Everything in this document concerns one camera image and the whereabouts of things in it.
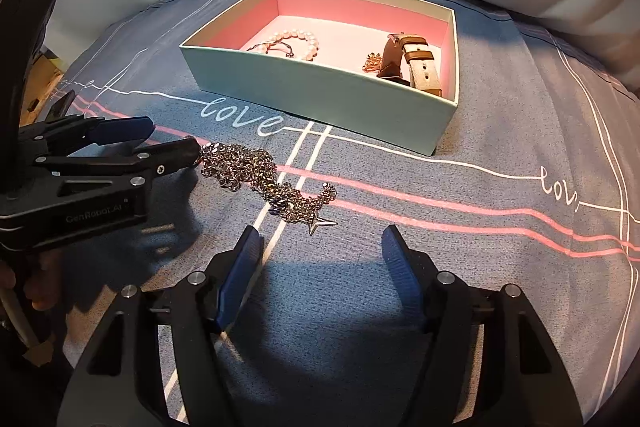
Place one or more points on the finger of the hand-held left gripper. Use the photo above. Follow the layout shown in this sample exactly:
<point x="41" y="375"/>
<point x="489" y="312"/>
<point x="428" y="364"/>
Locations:
<point x="125" y="129"/>
<point x="170" y="157"/>

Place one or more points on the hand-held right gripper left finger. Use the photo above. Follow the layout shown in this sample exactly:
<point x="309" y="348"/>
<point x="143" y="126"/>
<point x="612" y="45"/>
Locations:
<point x="240" y="277"/>

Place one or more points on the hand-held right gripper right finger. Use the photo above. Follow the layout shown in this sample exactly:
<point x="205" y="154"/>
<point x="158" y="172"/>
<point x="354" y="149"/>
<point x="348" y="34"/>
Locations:
<point x="402" y="272"/>

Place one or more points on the thin silver bangle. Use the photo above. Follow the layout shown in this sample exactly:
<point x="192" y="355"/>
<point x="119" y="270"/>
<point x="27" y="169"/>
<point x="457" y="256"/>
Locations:
<point x="255" y="48"/>

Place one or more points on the mint box with pink lining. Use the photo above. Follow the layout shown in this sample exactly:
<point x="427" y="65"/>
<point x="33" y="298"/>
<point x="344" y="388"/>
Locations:
<point x="300" y="87"/>

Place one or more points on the person's left hand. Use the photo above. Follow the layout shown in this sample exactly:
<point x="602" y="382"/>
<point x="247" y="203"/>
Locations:
<point x="42" y="282"/>

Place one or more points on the wooden furniture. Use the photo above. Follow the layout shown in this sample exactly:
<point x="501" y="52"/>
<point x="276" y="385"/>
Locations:
<point x="45" y="79"/>

